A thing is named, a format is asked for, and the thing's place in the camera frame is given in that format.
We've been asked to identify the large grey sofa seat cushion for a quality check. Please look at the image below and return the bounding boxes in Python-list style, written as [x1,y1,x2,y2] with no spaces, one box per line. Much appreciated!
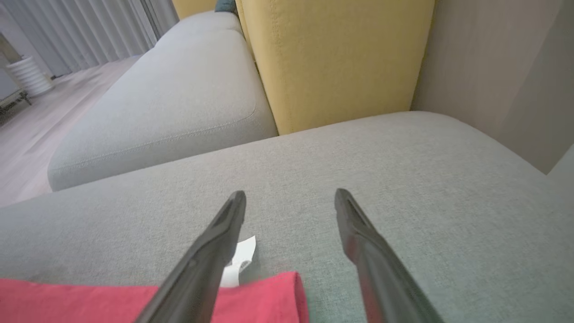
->
[0,111,574,323]

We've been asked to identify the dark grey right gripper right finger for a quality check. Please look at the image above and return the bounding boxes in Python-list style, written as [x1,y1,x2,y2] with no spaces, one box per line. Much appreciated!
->
[334,189,444,323]

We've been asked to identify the small yellow sofa back cushion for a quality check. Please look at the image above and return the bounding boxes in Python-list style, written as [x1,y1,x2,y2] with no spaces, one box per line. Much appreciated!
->
[172,0,218,20]

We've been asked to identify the red and white t-shirt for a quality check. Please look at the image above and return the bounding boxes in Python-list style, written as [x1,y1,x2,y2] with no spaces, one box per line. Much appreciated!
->
[0,236,310,323]

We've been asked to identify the grey pleated curtain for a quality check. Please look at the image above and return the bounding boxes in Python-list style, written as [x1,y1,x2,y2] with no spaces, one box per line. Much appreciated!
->
[0,0,180,78]

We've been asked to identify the big yellow sofa back cushion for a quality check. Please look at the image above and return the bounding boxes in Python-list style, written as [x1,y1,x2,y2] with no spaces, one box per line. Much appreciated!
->
[235,0,436,136]

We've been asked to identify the long grey sofa seat cushion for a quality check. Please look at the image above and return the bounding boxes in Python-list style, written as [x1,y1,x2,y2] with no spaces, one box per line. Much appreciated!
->
[47,11,279,192]

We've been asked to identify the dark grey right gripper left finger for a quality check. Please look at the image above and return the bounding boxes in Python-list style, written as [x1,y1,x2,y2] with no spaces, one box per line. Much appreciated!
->
[135,191,247,323]

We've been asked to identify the white ribbed pot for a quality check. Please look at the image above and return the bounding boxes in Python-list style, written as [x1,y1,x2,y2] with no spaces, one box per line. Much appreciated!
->
[6,56,55,97]

